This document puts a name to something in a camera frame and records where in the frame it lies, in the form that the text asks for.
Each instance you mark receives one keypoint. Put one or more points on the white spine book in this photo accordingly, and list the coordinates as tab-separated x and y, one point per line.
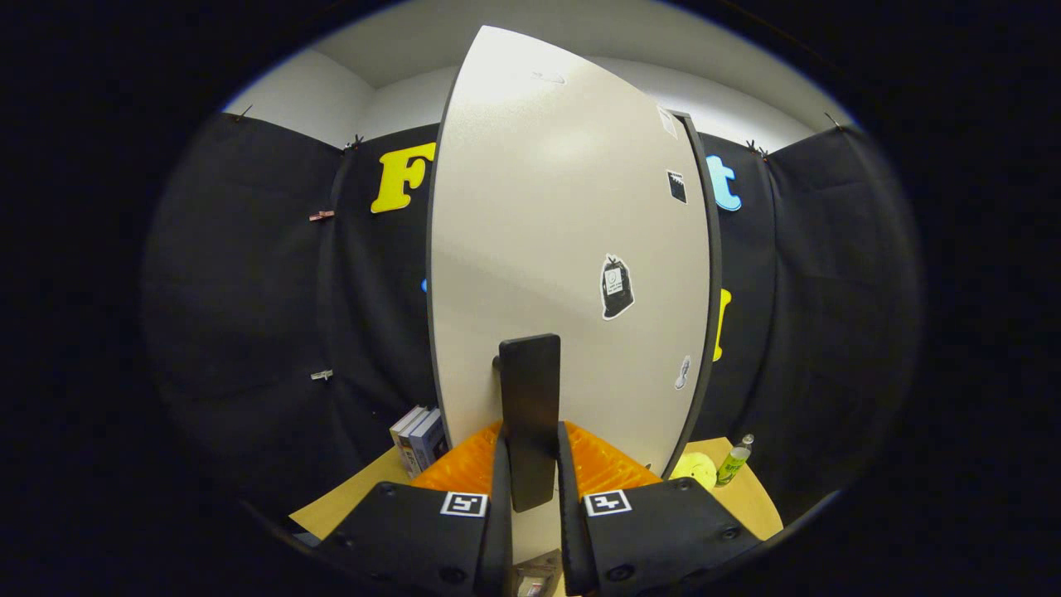
406	435

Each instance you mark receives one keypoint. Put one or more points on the yellow corn plush toy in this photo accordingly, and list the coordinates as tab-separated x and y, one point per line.
695	470

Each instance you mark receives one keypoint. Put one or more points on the grey shoe cabinet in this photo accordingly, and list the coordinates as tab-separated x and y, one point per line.
713	249

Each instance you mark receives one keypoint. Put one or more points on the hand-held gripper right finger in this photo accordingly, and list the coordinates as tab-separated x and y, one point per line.
568	539

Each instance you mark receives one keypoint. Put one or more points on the black backdrop cloth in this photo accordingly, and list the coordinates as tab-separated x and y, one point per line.
249	332

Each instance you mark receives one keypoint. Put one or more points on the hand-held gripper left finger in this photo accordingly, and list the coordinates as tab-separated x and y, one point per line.
497	547

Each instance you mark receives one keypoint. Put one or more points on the green bottle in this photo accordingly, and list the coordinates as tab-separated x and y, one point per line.
733	463

